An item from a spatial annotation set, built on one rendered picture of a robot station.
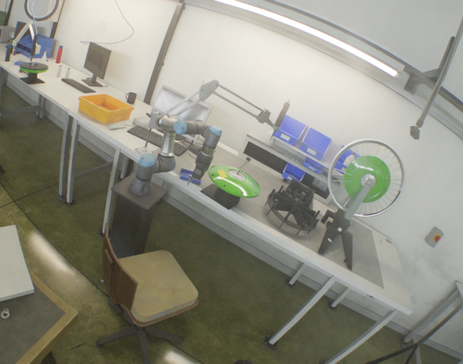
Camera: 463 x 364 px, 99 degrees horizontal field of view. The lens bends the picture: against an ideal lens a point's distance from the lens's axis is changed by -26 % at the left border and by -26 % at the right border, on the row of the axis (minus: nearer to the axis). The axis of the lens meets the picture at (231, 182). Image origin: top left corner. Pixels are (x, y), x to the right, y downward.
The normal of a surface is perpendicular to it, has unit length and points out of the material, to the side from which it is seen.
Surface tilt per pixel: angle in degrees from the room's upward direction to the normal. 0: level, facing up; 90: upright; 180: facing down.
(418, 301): 90
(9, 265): 0
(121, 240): 90
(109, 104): 86
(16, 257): 0
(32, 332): 0
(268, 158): 90
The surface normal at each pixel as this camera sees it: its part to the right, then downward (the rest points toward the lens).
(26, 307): 0.37, -0.82
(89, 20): -0.37, 0.29
